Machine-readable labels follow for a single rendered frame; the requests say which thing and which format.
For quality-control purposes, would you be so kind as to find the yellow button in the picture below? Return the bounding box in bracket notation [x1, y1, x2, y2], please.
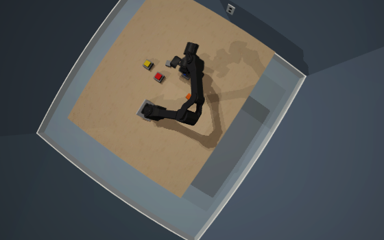
[143, 59, 154, 70]

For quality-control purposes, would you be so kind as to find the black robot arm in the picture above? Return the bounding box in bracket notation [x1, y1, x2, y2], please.
[141, 42, 205, 125]

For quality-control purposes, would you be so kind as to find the red button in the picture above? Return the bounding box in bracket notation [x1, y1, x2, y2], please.
[153, 72, 165, 83]

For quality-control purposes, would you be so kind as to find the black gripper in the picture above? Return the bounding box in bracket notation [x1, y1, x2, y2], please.
[170, 56, 204, 78]

